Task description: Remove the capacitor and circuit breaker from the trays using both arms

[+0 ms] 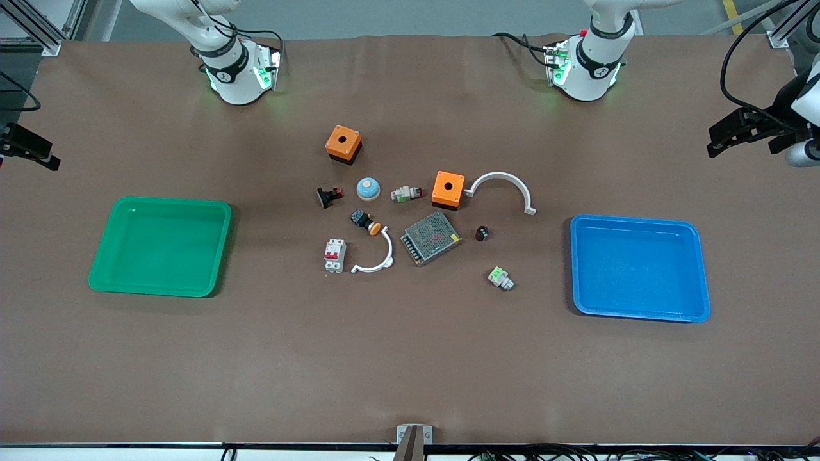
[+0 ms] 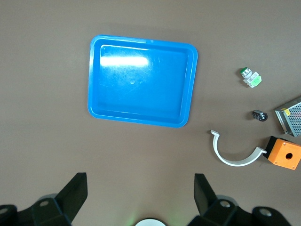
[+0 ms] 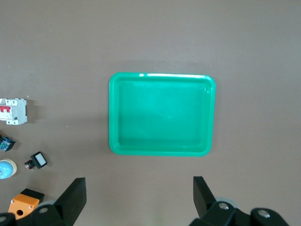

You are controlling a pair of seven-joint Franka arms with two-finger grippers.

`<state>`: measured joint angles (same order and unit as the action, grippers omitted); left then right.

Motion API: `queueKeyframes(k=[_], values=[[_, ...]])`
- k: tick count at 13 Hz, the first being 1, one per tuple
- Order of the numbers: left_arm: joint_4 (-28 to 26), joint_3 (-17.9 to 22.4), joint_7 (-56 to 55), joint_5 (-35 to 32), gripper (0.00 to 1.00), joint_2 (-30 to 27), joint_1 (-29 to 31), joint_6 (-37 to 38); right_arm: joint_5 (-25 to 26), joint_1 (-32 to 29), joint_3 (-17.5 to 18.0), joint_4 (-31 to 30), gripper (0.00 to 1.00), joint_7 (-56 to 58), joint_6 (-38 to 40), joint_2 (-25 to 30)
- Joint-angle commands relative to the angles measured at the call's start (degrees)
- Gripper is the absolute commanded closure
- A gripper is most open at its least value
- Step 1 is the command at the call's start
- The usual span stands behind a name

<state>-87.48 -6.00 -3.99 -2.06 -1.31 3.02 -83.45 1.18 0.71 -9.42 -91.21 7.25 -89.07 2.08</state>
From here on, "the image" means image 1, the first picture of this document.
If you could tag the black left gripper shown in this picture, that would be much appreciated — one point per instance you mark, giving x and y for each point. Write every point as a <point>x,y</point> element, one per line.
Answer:
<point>763,127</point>

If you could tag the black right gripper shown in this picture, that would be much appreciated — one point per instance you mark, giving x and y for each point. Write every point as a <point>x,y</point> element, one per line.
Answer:
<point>19,143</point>

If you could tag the black cylindrical capacitor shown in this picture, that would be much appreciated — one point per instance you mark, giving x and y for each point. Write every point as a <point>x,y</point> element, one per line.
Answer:
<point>482,234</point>

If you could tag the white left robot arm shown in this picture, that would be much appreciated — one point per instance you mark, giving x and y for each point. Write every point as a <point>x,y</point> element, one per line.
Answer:
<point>592,64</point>

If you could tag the white red circuit breaker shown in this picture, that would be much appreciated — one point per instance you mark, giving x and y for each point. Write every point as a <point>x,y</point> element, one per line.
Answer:
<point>334,255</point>

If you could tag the green plastic tray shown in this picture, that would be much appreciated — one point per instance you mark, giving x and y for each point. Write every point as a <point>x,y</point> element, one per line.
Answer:
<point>160,246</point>

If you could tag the blue plastic tray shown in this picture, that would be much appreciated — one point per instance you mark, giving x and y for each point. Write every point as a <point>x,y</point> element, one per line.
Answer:
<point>640,269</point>

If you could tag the large white curved clamp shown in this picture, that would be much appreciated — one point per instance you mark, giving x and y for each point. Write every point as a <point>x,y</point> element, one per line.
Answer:
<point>512,180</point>

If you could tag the orange black button box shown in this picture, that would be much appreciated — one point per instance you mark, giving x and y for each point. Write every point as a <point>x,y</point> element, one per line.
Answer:
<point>343,143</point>
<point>448,187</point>

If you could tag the red black emergency button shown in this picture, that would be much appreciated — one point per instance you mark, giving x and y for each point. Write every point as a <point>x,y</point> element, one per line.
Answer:
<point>329,196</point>

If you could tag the perforated metal power supply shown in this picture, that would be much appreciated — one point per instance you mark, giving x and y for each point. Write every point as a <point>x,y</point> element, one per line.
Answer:
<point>431,238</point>

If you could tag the blue dome buzzer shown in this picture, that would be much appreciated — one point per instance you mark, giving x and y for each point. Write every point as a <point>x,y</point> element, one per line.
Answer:
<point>368,188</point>

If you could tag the small white curved clamp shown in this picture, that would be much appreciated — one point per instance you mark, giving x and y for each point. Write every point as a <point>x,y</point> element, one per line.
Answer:
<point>386,253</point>

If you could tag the aluminium frame profile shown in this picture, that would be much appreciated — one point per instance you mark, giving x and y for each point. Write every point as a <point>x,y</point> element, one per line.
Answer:
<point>38,22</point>
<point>785,29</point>

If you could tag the green white pushbutton switch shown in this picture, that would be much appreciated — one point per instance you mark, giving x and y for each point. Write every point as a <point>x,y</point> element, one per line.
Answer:
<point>500,278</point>

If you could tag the yellow black pushbutton switch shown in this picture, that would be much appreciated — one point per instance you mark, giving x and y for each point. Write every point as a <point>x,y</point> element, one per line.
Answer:
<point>364,220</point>

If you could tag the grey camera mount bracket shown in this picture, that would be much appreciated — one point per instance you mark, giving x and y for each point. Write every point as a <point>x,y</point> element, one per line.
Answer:
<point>414,442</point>

